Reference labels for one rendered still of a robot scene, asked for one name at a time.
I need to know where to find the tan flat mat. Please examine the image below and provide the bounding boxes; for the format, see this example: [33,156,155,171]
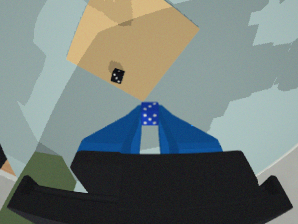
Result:
[66,0,200,101]

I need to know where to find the blue die with white pips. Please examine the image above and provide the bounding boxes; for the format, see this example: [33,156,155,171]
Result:
[141,102,159,125]

